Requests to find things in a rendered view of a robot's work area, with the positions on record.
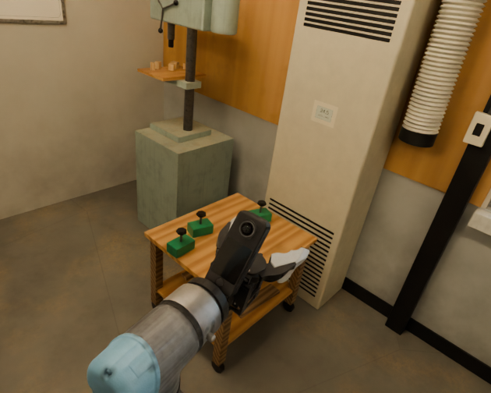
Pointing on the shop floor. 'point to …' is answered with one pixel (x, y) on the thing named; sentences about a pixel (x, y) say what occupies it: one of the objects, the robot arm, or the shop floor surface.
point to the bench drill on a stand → (183, 124)
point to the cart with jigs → (294, 235)
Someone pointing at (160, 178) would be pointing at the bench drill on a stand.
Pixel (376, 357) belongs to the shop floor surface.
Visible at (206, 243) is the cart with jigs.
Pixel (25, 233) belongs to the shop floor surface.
